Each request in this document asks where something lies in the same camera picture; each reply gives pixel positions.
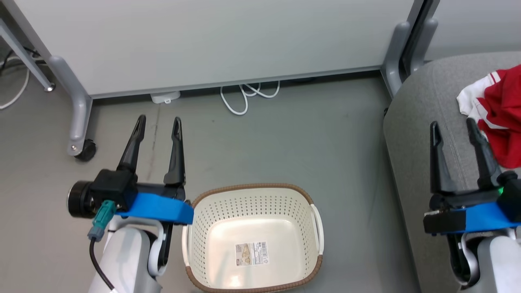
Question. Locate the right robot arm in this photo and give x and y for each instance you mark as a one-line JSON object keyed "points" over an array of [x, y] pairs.
{"points": [[496, 264]]}

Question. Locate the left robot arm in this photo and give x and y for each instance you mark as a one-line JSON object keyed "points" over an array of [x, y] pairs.
{"points": [[126, 260]]}

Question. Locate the white power adapter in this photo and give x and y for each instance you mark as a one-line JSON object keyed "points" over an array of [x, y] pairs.
{"points": [[165, 97]]}

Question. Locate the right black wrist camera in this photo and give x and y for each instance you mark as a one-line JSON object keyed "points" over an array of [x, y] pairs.
{"points": [[511, 195]]}

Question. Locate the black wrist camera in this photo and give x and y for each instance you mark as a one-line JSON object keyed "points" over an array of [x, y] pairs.
{"points": [[114, 189], [511, 195]]}

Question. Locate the wide white partition panel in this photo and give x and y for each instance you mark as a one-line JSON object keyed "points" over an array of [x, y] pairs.
{"points": [[203, 40]]}

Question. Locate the cream perforated laundry basket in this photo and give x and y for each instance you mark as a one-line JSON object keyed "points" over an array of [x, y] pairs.
{"points": [[252, 228]]}

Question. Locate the left blue camera mount plate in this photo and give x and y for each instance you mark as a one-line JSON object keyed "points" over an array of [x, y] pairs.
{"points": [[158, 208]]}

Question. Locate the right blue camera mount plate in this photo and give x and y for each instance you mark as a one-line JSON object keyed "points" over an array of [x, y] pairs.
{"points": [[484, 217]]}

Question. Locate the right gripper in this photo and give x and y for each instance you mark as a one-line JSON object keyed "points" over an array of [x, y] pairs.
{"points": [[464, 198]]}

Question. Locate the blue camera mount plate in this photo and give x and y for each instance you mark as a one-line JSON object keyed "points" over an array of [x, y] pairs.
{"points": [[484, 217], [158, 208]]}

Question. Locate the grey partition leg with caster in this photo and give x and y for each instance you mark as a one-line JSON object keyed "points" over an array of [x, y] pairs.
{"points": [[77, 106]]}

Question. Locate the grey metal table leg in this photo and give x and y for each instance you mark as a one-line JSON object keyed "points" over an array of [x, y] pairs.
{"points": [[24, 55]]}

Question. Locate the grey fabric sofa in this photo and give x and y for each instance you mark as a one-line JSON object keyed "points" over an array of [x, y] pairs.
{"points": [[419, 142]]}

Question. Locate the narrow white partition panel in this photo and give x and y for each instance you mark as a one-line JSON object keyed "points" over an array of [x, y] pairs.
{"points": [[476, 24]]}

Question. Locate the red white-striped garment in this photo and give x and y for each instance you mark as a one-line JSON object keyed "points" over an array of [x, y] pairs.
{"points": [[502, 118]]}

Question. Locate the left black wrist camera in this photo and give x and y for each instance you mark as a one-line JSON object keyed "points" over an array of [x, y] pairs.
{"points": [[114, 189]]}

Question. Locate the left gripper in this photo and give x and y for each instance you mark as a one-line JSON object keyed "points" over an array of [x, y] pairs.
{"points": [[158, 190]]}

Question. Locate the printed label sticker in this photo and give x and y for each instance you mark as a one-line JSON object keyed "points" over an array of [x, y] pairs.
{"points": [[252, 254]]}

